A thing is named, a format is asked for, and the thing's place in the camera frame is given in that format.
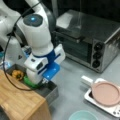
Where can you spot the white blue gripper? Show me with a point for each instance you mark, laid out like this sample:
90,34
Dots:
44,61

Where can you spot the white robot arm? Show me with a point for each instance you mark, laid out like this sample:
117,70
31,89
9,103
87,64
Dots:
27,41

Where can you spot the green toy vegetable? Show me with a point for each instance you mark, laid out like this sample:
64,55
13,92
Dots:
29,83

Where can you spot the yellow toy pepper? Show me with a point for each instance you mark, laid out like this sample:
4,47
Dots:
18,74

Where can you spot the grey drawer box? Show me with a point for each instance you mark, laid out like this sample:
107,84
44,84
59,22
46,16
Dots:
49,91

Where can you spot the wooden drawer cabinet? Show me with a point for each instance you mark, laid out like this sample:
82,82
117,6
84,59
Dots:
22,105

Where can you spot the silver toaster oven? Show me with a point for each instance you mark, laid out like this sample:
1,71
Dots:
89,40

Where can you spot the teal bowl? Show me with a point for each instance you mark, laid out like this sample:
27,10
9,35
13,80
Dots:
83,115

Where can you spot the pink frying pan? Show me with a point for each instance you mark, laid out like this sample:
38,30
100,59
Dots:
104,92

